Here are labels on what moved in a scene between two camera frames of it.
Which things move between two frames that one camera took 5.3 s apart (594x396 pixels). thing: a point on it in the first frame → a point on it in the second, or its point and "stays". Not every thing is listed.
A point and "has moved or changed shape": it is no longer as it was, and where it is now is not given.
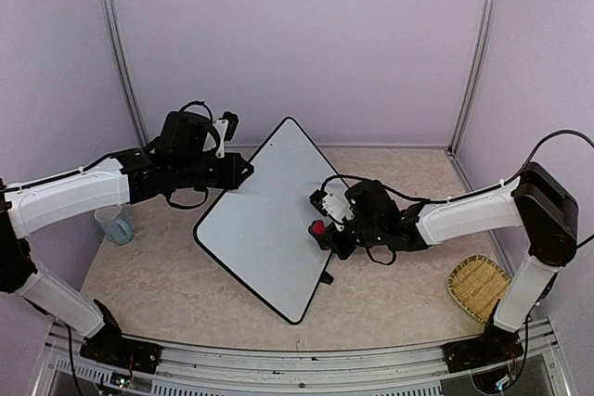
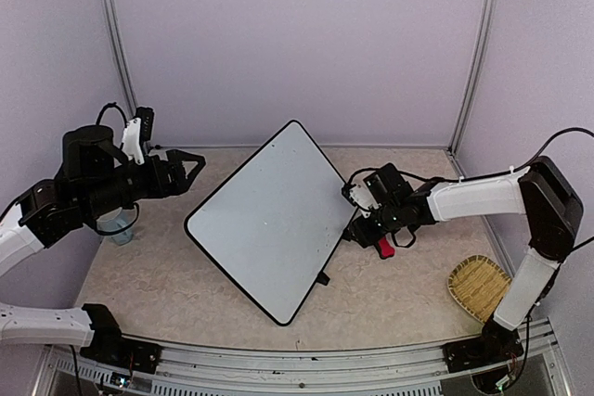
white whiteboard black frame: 260,229 stays
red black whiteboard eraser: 317,227 has moved or changed shape
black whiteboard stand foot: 327,277 stays
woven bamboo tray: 477,283 stays
